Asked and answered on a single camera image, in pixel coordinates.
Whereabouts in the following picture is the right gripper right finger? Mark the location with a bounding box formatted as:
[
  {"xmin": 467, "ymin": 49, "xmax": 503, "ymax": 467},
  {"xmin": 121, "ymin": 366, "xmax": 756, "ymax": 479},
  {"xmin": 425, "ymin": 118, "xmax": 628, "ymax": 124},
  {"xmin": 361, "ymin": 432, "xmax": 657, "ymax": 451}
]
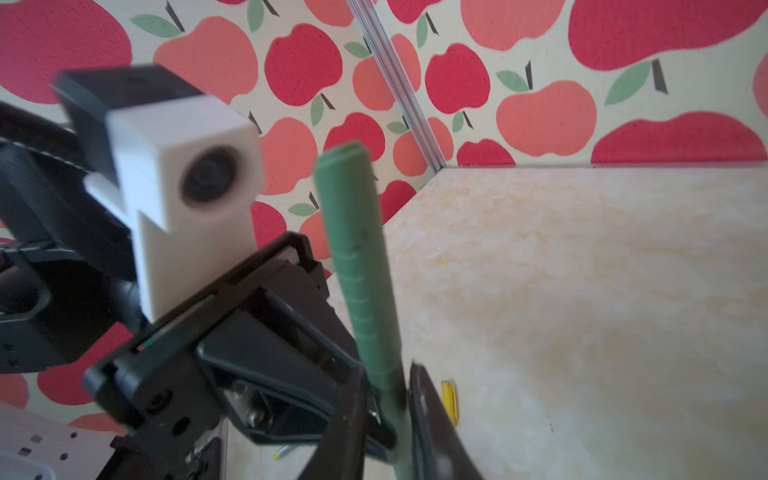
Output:
[{"xmin": 408, "ymin": 362, "xmax": 482, "ymax": 480}]

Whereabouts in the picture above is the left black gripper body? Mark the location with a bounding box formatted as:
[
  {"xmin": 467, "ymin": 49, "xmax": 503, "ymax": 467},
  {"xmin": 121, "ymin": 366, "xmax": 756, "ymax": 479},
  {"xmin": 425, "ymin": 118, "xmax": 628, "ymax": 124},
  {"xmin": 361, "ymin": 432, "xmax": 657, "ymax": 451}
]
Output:
[{"xmin": 84, "ymin": 232, "xmax": 396, "ymax": 479}]

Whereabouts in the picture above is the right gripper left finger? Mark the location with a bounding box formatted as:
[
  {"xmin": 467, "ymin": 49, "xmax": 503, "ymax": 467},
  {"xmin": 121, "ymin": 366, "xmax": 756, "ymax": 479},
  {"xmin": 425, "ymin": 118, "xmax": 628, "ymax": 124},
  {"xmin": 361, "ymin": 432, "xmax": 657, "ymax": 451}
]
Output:
[{"xmin": 299, "ymin": 367, "xmax": 368, "ymax": 480}]

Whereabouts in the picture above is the green fountain pen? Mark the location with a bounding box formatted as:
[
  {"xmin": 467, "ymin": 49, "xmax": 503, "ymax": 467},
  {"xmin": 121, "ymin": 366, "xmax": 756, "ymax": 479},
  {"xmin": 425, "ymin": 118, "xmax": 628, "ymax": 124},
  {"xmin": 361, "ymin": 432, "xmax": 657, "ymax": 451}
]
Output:
[{"xmin": 313, "ymin": 142, "xmax": 414, "ymax": 479}]

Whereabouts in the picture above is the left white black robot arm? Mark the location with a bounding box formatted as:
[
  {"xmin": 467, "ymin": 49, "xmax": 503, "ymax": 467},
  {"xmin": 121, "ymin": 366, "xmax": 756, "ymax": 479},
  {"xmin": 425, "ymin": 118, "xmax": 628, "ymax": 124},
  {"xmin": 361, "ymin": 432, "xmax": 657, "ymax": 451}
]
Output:
[{"xmin": 1, "ymin": 95, "xmax": 401, "ymax": 479}]

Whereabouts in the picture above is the yellow pen cap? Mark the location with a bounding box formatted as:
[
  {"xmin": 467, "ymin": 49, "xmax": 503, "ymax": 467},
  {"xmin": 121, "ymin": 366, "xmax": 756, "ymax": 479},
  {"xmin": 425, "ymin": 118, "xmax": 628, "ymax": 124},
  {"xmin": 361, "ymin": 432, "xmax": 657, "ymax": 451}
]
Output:
[{"xmin": 441, "ymin": 380, "xmax": 460, "ymax": 427}]

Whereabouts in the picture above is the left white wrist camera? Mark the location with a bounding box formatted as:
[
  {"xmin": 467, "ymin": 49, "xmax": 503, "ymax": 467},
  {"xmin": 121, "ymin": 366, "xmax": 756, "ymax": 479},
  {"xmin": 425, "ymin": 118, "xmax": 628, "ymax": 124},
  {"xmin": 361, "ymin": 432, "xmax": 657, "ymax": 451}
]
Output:
[{"xmin": 53, "ymin": 65, "xmax": 266, "ymax": 322}]

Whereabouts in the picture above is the left aluminium frame post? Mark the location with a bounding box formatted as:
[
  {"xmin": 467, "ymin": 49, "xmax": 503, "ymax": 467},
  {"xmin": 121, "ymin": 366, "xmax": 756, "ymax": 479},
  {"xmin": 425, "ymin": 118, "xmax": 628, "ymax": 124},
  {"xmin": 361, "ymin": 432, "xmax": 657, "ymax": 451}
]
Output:
[{"xmin": 347, "ymin": 0, "xmax": 446, "ymax": 173}]

